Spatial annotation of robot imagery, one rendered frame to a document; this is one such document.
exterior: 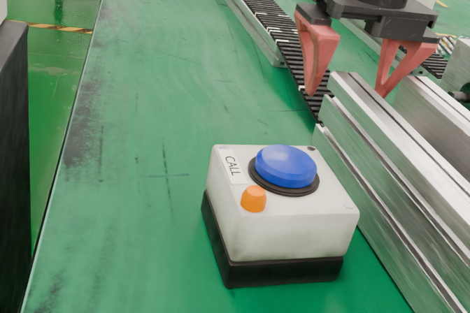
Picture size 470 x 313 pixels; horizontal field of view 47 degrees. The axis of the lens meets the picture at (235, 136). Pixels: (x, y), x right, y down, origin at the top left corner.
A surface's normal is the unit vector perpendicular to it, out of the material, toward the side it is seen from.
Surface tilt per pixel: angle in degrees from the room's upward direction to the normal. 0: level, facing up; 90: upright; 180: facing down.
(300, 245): 90
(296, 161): 2
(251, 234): 90
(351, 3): 0
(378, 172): 90
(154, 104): 0
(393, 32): 90
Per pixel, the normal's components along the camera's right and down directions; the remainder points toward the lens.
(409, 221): -0.95, -0.02
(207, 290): 0.18, -0.85
